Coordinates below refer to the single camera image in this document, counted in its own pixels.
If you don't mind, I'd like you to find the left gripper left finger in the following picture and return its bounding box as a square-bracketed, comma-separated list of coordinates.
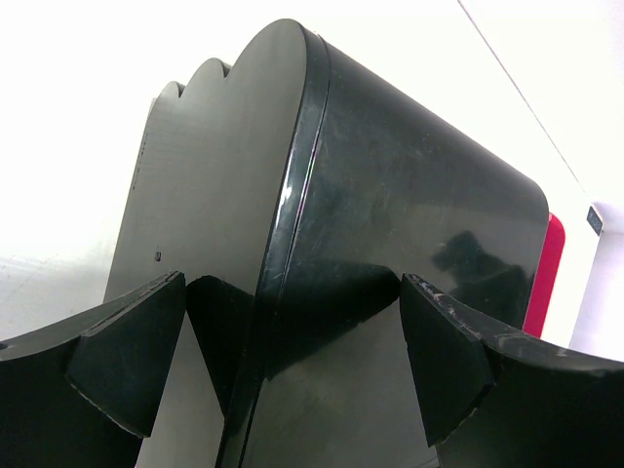
[1, 272, 186, 467]

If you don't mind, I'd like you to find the black drawer cabinet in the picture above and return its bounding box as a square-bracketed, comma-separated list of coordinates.
[105, 19, 548, 467]

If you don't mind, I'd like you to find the blue label sticker left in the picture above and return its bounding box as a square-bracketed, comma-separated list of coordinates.
[586, 206, 604, 236]

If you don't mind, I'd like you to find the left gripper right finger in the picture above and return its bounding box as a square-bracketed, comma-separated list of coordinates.
[400, 274, 623, 467]

